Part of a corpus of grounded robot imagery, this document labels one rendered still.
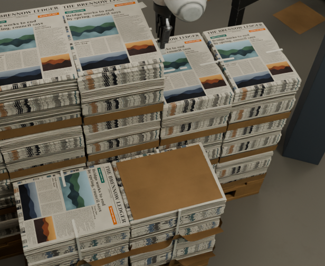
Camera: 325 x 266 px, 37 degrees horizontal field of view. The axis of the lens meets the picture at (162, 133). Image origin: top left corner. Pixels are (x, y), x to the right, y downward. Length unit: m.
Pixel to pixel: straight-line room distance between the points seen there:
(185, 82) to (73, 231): 0.69
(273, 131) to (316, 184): 0.65
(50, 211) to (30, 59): 0.55
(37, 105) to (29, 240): 0.47
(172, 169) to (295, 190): 0.97
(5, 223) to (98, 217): 0.52
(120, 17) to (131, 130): 0.41
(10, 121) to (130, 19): 0.54
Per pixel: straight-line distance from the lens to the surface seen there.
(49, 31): 1.71
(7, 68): 1.60
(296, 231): 2.55
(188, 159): 1.92
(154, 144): 1.92
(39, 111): 1.63
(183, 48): 2.01
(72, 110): 1.65
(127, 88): 1.61
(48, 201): 1.82
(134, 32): 1.69
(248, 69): 1.96
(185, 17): 1.44
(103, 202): 1.80
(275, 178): 2.69
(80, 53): 1.62
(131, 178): 1.85
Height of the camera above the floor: 2.14
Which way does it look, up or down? 51 degrees down
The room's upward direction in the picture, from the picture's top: 5 degrees clockwise
